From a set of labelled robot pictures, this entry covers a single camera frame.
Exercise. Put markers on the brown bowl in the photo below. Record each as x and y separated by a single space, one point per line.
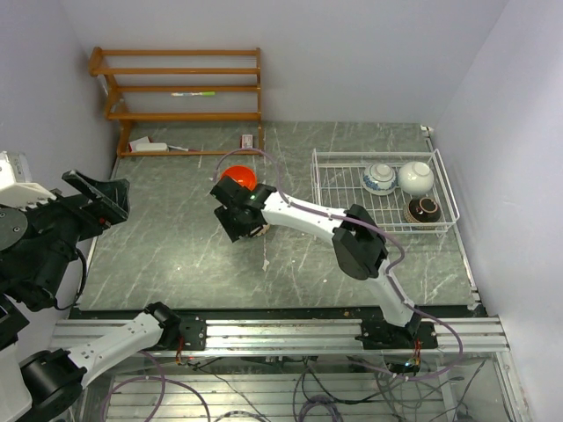
423 210

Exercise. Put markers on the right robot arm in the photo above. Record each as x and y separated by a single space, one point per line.
359 247

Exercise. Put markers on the red white small box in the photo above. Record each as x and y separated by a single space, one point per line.
246 141

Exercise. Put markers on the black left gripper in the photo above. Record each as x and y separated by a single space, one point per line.
114 195

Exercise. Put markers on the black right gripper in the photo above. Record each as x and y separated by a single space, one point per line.
235 231

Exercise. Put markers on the wooden shelf rack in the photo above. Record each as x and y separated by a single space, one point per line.
139 83

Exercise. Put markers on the white corner bracket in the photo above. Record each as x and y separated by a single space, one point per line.
427 130

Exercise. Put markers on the red white marker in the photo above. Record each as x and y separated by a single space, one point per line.
175 148

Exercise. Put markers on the orange bowl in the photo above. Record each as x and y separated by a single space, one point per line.
243 175

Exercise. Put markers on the white flat box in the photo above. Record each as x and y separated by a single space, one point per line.
145 144

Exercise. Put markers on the white ribbed bowl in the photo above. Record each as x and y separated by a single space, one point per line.
416 178

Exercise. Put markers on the aluminium rail frame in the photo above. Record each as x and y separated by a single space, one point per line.
457 369

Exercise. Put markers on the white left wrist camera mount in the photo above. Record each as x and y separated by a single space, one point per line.
17 187

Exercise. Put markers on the green white pen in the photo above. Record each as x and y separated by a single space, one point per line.
188 94

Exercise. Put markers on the blue patterned white bowl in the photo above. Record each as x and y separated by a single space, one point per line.
379 179

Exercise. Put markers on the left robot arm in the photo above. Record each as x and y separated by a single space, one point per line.
47 383

